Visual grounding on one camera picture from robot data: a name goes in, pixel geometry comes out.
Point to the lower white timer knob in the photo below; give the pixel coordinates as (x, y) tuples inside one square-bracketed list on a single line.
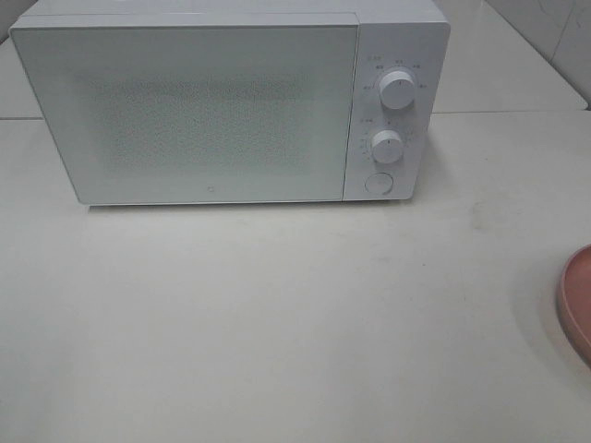
[(387, 147)]

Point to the pink round plate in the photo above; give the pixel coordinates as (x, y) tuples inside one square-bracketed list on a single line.
[(573, 302)]

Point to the white microwave door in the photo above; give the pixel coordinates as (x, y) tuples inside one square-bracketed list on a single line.
[(168, 116)]

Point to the upper white power knob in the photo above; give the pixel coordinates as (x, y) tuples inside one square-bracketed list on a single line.
[(397, 89)]

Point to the round white door button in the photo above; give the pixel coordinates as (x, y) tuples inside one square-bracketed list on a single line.
[(380, 184)]

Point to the white microwave oven body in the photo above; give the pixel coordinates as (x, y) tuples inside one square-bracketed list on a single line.
[(390, 34)]

